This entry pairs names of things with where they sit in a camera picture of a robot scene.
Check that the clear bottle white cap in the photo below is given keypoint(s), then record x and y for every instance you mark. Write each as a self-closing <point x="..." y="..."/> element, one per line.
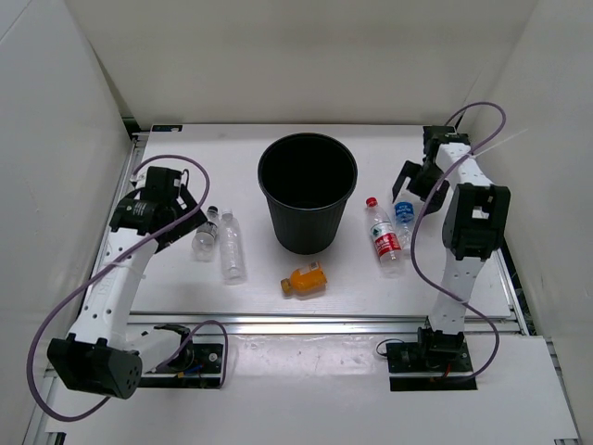
<point x="233" y="266"/>

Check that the black label clear bottle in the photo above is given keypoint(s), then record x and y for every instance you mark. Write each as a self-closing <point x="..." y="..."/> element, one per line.
<point x="204" y="240"/>

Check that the blue label water bottle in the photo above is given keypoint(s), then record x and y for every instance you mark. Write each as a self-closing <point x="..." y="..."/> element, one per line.
<point x="404" y="222"/>

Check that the black plastic waste bin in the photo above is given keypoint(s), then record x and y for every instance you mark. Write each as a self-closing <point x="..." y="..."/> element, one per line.
<point x="307" y="179"/>

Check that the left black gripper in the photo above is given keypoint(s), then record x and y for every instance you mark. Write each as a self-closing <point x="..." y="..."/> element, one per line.
<point x="195" y="219"/>

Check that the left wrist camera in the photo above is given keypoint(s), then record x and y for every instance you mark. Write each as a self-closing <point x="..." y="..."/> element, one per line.
<point x="137" y="177"/>

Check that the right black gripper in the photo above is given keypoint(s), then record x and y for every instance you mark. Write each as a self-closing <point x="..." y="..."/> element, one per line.
<point x="410" y="170"/>

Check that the aluminium front rail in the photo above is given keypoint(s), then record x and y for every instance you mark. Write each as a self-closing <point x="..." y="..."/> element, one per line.
<point x="274" y="324"/>

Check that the red label water bottle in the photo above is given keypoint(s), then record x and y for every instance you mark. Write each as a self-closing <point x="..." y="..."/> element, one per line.
<point x="384" y="239"/>

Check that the orange juice bottle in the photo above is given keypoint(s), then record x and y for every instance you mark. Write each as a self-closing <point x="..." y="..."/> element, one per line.
<point x="305" y="280"/>

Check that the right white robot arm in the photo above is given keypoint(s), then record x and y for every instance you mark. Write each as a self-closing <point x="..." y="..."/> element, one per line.
<point x="472" y="230"/>

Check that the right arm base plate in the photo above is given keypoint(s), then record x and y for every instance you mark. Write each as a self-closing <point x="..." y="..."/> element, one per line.
<point x="410" y="372"/>

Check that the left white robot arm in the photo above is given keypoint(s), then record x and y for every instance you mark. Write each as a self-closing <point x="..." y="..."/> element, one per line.
<point x="96" y="356"/>

